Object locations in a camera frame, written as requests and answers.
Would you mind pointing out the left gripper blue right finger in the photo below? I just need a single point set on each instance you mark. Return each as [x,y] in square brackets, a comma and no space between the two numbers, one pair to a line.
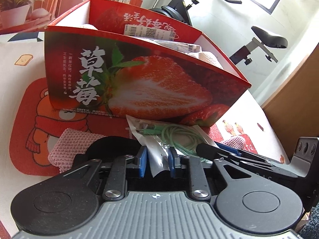
[174,162]

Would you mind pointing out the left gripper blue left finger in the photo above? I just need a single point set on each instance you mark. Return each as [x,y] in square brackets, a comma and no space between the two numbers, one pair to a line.
[142,161]

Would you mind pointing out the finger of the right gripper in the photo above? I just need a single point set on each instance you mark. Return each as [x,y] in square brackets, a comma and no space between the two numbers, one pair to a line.
[211,152]

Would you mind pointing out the wooden furniture panel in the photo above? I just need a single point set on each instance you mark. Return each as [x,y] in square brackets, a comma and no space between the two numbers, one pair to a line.
[293,108]

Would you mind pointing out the pink knitted cloth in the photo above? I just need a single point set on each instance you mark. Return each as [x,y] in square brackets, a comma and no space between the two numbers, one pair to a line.
[70,143]

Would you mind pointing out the cream knitted cloth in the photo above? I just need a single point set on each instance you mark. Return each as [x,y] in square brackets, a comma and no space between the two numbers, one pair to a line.
[205,56]

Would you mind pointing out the red strawberry cardboard box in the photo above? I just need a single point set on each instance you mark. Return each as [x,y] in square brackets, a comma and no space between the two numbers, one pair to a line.
[107,73]

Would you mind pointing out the silver packet in box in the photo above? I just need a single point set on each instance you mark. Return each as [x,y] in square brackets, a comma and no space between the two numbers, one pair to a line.
[181,47]

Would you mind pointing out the red bear mat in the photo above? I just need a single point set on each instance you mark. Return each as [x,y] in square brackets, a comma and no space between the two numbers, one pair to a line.
[37,127]

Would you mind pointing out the white shipping label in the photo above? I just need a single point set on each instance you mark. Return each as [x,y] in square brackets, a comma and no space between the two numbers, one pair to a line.
[148,32]

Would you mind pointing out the white patterned bed sheet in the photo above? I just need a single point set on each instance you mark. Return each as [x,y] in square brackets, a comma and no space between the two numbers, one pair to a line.
[24,91]

